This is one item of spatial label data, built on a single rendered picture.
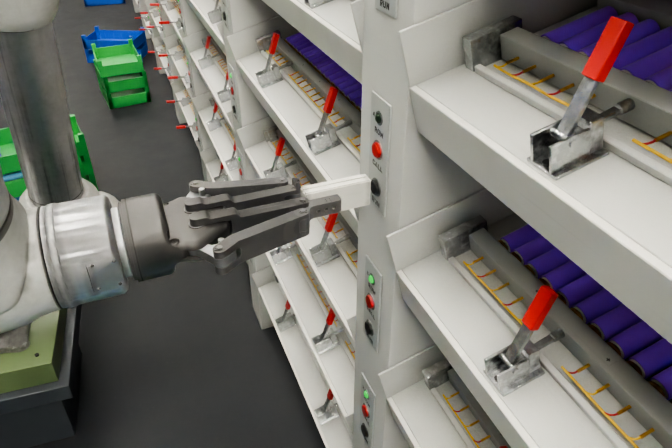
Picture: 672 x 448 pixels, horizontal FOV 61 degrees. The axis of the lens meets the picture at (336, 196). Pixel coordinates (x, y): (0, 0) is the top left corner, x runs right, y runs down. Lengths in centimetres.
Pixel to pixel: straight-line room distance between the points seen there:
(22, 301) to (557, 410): 42
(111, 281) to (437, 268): 31
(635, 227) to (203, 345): 135
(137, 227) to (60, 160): 67
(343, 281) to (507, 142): 51
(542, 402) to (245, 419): 100
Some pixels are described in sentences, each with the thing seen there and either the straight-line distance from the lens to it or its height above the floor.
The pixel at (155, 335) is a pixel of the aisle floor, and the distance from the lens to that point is 164.
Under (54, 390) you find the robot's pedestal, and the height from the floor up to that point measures 20.
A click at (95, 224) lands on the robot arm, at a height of 87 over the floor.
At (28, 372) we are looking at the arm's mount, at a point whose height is 24.
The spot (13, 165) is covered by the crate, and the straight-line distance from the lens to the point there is 185.
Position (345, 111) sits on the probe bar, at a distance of 82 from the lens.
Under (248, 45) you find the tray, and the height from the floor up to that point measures 78.
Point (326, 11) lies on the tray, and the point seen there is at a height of 96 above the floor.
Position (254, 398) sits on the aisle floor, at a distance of 145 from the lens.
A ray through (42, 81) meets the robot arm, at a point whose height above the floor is 79.
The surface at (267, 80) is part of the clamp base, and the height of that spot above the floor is 77.
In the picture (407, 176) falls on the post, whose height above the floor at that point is 86.
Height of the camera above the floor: 113
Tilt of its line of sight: 33 degrees down
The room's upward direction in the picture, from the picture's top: straight up
